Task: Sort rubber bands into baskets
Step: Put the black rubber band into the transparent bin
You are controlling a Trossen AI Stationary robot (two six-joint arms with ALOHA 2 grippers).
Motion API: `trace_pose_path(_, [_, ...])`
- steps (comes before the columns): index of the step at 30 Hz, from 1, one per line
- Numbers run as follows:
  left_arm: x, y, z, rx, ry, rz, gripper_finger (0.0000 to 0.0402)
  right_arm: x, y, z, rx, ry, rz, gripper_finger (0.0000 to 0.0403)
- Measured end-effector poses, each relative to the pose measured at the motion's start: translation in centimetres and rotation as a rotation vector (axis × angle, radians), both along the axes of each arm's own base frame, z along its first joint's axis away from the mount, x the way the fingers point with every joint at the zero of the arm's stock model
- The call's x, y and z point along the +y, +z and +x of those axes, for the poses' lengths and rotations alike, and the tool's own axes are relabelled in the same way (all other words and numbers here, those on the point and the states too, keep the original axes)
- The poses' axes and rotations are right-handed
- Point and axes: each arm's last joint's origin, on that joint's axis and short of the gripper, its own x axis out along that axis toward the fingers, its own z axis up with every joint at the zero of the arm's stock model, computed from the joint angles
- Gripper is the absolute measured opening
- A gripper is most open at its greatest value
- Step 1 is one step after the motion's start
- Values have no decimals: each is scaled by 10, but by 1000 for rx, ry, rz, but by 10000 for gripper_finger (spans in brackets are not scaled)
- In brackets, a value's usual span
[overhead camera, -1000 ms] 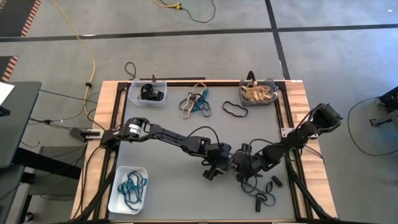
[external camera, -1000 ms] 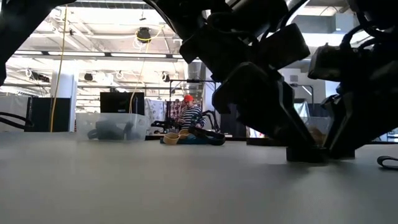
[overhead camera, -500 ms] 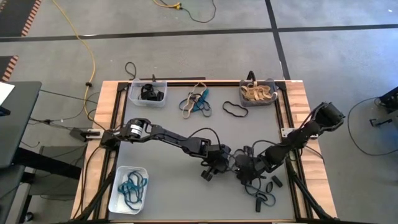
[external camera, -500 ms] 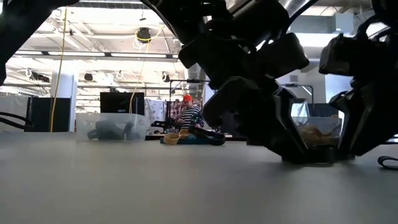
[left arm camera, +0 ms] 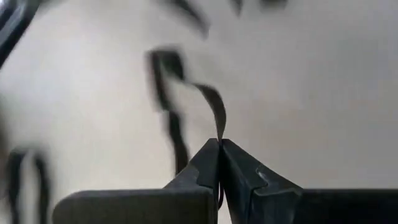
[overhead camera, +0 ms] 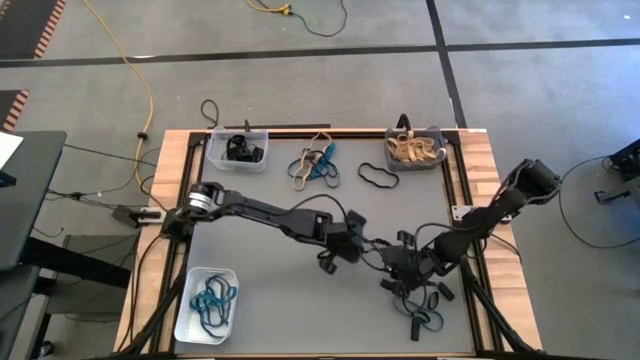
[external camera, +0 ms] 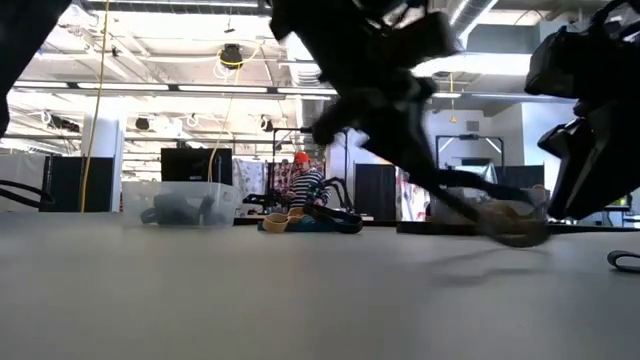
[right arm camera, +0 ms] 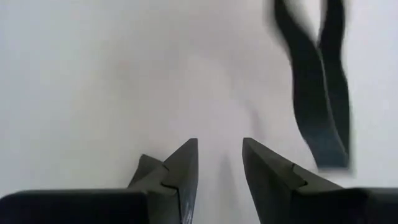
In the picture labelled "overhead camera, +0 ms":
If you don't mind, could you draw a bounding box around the clear plastic basket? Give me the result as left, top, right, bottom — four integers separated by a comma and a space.
205, 125, 270, 175

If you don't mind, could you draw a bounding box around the thin tan rubber band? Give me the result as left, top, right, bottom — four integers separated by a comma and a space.
292, 131, 334, 192

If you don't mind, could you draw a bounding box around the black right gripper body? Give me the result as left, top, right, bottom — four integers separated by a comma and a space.
384, 244, 451, 294

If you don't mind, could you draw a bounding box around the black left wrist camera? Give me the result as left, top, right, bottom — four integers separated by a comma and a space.
317, 249, 339, 275

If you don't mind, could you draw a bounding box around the wavy black rubber band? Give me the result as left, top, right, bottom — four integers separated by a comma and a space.
357, 162, 401, 190

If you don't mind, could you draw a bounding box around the black orange-striped floor mat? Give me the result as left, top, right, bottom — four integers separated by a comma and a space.
0, 88, 31, 133
0, 0, 69, 60

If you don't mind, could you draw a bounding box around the black aluminium table frame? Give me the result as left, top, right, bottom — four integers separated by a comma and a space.
149, 127, 506, 357

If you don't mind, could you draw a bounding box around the thin black rubber band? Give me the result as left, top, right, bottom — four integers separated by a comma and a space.
287, 152, 343, 190

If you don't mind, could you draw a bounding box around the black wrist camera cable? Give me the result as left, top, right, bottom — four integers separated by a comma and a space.
289, 193, 351, 229

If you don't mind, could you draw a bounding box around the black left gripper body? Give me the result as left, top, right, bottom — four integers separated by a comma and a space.
314, 209, 369, 264

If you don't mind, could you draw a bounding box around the black frame strut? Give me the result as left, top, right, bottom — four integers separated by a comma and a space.
119, 239, 196, 356
459, 259, 534, 354

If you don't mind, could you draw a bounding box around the white paper sheet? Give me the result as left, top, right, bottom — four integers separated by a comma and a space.
0, 132, 25, 171

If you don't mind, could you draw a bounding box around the yellow cable with plug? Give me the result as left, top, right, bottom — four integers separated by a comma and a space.
244, 0, 294, 15

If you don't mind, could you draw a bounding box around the white plastic basket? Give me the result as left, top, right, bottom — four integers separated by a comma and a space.
173, 266, 240, 346

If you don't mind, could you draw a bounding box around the grey plastic basket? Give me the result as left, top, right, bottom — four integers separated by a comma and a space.
383, 124, 448, 173

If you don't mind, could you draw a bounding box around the black floor cable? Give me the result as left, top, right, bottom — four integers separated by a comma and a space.
558, 155, 640, 252
288, 0, 350, 39
29, 143, 166, 236

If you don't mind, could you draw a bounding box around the long yellow cable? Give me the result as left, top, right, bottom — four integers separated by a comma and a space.
81, 0, 155, 189

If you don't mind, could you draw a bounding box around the black looped cable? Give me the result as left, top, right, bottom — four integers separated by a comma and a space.
200, 98, 221, 129

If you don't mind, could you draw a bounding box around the black floor device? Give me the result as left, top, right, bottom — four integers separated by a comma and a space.
593, 138, 640, 205

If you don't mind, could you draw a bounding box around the dark grey base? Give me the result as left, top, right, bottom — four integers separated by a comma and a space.
0, 264, 51, 360

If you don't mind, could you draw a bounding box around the black controller box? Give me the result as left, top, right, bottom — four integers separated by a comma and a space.
110, 203, 166, 229

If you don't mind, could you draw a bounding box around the black desk leg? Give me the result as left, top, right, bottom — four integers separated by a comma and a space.
19, 237, 132, 290

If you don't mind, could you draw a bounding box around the long black rubber band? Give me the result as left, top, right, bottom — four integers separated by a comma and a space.
225, 134, 253, 162

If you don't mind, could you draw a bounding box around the black desk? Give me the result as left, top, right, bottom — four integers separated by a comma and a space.
0, 130, 68, 272

